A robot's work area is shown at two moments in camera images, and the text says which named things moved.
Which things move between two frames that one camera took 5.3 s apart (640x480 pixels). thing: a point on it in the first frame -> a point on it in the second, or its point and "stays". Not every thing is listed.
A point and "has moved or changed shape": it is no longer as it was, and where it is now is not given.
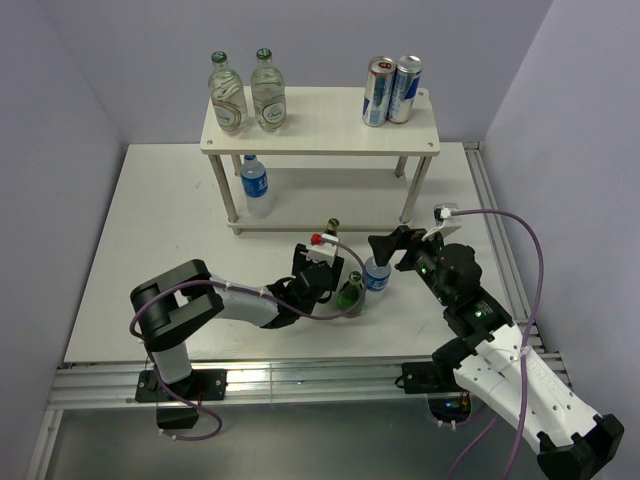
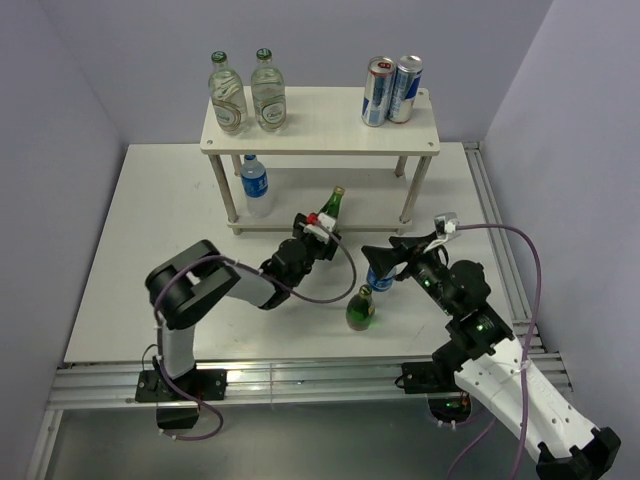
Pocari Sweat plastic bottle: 254,184 stays
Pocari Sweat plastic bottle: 377,278 stays
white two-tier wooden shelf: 325,121 stays
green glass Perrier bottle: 332,226 has moved or changed shape
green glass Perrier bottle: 351,294 -> 360,309
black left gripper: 300,259 -> 327,250
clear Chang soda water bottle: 227,99 stays
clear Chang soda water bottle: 269,94 stays
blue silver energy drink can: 405,88 stays
